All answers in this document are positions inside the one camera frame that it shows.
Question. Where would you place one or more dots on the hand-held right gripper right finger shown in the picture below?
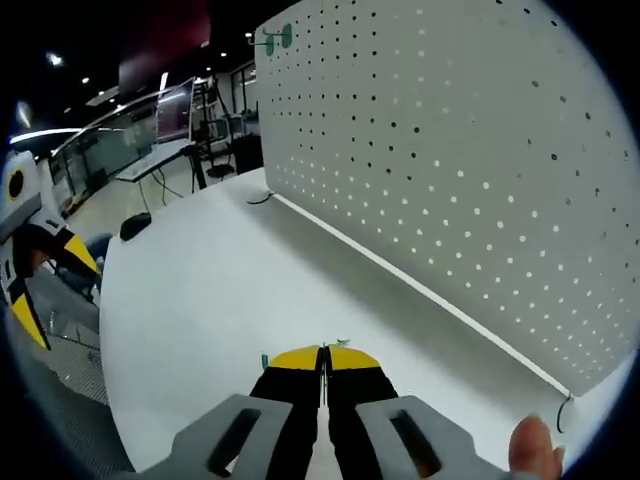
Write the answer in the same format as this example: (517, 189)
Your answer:
(365, 425)

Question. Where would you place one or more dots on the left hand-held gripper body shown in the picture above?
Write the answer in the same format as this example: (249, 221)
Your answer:
(25, 210)

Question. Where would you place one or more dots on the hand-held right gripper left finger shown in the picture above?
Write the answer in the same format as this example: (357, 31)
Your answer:
(285, 425)

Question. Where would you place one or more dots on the white perforated mounting plate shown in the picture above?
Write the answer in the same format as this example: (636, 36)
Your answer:
(450, 150)

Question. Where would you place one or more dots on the person's right hand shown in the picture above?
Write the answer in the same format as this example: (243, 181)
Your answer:
(532, 445)

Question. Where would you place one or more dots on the grey mesh office chair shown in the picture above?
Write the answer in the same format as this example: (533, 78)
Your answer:
(70, 350)

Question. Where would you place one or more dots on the black computer mouse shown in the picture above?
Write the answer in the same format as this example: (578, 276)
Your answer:
(135, 227)

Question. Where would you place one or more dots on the black laptop stand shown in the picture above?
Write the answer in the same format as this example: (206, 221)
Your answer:
(197, 170)

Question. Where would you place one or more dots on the white laptop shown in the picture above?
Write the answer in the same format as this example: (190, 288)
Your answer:
(175, 110)

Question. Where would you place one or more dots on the black computer tower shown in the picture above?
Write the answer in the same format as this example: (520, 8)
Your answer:
(247, 155)

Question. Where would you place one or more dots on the large red wall screen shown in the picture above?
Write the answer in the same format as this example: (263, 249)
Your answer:
(165, 55)

